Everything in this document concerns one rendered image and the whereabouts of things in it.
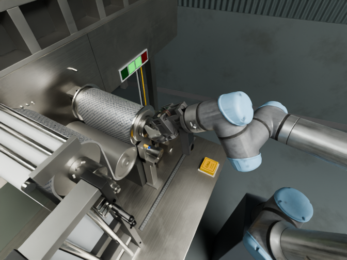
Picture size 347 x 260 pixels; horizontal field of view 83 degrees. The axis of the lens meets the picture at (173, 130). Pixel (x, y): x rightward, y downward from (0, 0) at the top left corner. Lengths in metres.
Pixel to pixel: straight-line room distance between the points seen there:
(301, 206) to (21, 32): 0.98
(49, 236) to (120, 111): 0.42
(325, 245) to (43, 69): 0.90
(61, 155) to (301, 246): 0.57
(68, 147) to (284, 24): 2.05
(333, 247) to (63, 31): 0.97
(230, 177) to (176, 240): 1.28
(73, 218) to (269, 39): 2.13
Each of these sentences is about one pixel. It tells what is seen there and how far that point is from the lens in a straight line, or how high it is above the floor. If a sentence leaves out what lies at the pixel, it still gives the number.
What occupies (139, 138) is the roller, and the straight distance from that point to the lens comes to 0.68.
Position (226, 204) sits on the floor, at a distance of 1.92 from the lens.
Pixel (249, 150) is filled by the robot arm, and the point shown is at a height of 1.39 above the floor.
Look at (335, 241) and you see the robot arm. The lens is 0.58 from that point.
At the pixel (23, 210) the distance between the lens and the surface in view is 1.01.
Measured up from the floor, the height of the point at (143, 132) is 1.26.
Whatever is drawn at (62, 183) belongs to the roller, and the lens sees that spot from 0.52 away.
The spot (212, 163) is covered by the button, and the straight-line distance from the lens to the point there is 0.99.
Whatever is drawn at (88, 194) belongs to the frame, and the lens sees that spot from 0.37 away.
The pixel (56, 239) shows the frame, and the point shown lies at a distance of 0.37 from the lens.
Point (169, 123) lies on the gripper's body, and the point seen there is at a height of 1.35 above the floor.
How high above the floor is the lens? 1.76
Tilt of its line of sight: 50 degrees down
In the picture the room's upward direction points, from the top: straight up
